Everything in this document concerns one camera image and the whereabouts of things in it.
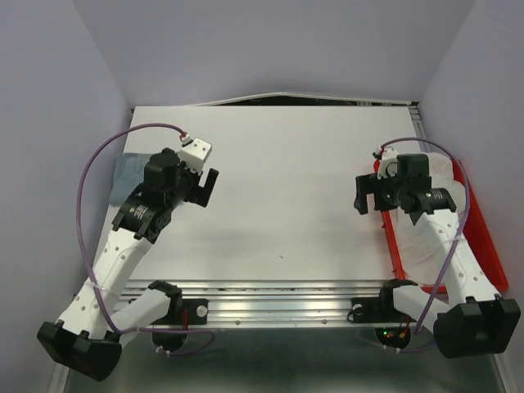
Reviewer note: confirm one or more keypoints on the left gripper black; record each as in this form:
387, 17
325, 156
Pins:
200, 195

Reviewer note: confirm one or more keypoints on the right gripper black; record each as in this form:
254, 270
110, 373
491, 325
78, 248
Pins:
368, 183

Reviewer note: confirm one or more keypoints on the white skirt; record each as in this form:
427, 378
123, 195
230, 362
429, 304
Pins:
420, 251

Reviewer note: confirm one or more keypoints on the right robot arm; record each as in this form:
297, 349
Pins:
476, 319

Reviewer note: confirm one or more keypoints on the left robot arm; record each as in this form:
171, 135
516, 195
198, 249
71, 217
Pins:
89, 336

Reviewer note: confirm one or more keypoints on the folded light blue skirt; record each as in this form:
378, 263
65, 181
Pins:
129, 169

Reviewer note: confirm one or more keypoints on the red plastic tray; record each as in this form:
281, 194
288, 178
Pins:
476, 233

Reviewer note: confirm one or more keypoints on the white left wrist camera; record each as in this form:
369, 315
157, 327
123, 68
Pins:
194, 153

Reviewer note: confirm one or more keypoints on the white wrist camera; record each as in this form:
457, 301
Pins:
194, 153
385, 164

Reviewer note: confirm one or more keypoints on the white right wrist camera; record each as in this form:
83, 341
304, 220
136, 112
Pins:
385, 164

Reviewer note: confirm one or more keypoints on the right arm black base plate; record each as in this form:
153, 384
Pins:
368, 310

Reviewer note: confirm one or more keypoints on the aluminium frame rail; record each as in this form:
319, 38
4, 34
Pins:
243, 305

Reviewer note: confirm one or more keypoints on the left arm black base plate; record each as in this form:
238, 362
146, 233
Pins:
185, 313

